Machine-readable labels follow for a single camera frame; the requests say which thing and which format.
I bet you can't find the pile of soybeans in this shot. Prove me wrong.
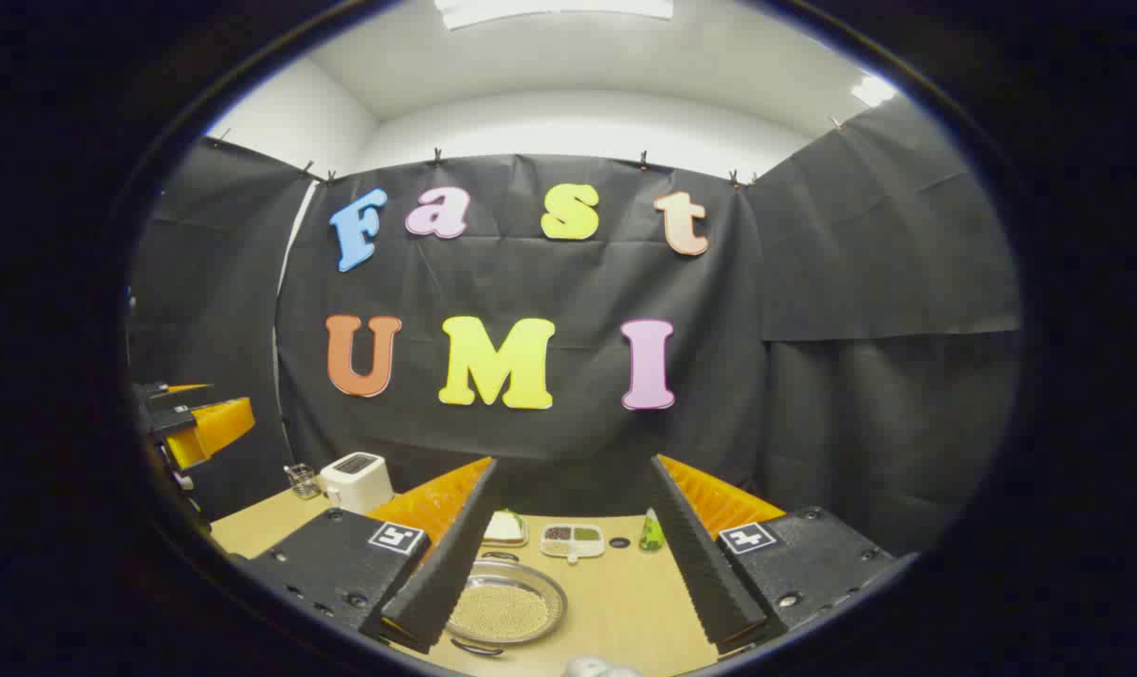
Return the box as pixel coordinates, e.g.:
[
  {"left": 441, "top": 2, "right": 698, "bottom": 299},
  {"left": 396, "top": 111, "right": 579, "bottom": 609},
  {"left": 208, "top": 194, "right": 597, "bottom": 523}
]
[{"left": 450, "top": 583, "right": 550, "bottom": 640}]

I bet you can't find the stainless steel pot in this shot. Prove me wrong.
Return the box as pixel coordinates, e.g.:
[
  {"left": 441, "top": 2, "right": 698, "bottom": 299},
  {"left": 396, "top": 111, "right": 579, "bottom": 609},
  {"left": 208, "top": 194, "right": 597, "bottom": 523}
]
[{"left": 444, "top": 550, "right": 569, "bottom": 657}]

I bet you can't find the white toaster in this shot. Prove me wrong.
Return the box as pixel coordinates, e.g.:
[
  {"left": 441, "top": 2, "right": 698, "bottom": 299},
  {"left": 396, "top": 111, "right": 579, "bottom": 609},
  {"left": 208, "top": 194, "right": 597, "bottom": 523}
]
[{"left": 319, "top": 451, "right": 395, "bottom": 515}]

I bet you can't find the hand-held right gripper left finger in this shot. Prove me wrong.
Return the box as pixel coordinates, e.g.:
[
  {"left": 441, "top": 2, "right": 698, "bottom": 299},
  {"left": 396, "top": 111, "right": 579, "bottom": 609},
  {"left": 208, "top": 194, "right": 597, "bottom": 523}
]
[{"left": 234, "top": 457, "right": 498, "bottom": 654}]

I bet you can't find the white rounded object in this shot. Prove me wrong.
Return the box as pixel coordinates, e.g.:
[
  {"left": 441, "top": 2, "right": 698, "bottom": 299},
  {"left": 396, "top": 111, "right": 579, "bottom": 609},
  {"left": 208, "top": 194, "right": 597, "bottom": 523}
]
[{"left": 566, "top": 656, "right": 642, "bottom": 677}]

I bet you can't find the ceiling light panel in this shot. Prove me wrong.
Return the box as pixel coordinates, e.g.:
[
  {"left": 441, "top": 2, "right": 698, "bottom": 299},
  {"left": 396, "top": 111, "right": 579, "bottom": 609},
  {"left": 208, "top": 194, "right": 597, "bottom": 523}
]
[{"left": 850, "top": 73, "right": 898, "bottom": 107}]

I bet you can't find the white divided tray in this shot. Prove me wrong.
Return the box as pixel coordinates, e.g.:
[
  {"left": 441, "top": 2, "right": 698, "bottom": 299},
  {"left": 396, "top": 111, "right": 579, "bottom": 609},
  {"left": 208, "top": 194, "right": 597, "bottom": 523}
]
[{"left": 540, "top": 523, "right": 607, "bottom": 563}]

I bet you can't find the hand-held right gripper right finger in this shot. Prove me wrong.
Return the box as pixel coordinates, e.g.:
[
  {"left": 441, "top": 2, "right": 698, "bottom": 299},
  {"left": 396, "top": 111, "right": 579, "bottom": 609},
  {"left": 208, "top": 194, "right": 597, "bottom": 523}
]
[{"left": 648, "top": 454, "right": 898, "bottom": 656}]

